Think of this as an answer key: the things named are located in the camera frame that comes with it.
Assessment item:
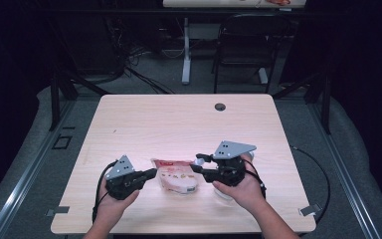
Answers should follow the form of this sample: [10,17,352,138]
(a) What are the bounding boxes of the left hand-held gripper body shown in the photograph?
[104,154,147,201]

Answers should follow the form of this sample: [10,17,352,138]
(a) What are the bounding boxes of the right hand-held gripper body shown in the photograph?
[212,139,258,188]

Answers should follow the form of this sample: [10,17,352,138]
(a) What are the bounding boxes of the white flip-lid container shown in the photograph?
[213,150,256,201]

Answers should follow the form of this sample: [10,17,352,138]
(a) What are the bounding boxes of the person's right hand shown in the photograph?
[211,152,267,214]

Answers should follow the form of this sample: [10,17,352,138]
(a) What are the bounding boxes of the person's left hand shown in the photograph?
[94,175,141,230]

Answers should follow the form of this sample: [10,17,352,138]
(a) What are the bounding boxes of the black floor socket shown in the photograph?
[52,133,74,150]

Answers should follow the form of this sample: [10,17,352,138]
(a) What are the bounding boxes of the black metal stand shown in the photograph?
[272,71,333,135]
[47,66,111,132]

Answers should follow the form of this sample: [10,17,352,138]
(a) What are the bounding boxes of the white-legged desk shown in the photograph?
[162,0,308,86]

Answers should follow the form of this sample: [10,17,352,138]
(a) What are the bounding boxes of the black folding chair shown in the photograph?
[211,13,293,95]

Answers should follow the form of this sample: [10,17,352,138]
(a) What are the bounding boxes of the grey fabric sheet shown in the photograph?
[327,96,382,239]

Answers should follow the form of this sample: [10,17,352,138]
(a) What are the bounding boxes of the left hand-held gripper black cable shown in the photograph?
[92,160,119,224]

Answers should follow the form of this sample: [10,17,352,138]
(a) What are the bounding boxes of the hand-held gripper black cable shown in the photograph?
[92,160,119,224]
[244,145,331,227]

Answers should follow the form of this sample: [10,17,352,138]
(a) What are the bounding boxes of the aluminium floor rail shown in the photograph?
[0,99,78,239]
[306,99,382,239]

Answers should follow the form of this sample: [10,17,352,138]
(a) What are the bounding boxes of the right hand-held gripper black cable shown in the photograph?
[244,145,331,227]

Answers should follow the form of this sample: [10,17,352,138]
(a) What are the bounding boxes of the tangle of black floor cables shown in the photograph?
[102,16,177,96]

